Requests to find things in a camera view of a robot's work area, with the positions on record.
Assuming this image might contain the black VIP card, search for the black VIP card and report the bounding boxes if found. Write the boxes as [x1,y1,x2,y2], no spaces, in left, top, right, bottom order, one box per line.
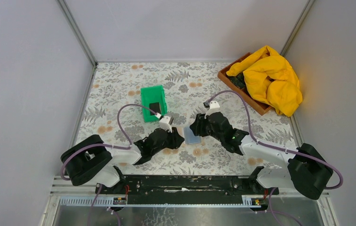
[149,102,162,115]

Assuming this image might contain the green plastic bin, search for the green plastic bin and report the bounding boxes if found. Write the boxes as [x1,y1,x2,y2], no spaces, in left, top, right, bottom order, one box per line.
[141,85,167,115]

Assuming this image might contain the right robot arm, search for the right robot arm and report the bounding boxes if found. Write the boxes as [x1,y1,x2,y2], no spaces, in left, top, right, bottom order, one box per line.
[190,112,333,200]

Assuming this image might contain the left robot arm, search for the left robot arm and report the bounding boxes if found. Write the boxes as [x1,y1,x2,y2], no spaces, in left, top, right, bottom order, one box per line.
[60,127,184,194]

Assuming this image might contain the brown wooden tray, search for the brown wooden tray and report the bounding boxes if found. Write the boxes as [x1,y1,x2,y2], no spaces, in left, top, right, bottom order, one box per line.
[218,52,273,115]

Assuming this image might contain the floral table mat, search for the floral table mat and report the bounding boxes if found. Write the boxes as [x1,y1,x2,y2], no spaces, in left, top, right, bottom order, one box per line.
[76,63,297,176]

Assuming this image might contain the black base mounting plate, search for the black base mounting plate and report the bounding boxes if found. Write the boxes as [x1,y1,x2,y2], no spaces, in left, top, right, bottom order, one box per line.
[95,175,279,205]

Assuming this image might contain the yellow cloth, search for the yellow cloth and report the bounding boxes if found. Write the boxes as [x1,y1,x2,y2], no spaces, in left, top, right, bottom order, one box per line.
[226,45,303,117]

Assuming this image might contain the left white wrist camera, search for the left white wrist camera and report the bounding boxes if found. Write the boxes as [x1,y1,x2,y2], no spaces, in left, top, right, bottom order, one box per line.
[155,113,173,133]

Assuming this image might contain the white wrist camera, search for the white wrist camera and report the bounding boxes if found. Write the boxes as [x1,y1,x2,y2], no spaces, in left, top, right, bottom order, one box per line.
[203,100,220,118]
[155,113,173,133]

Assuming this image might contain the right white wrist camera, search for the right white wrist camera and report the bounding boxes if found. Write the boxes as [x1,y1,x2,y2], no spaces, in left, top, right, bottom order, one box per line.
[203,100,220,118]

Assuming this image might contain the aluminium frame rails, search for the aluminium frame rails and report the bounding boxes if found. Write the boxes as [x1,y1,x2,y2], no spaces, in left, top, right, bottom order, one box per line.
[41,175,338,226]

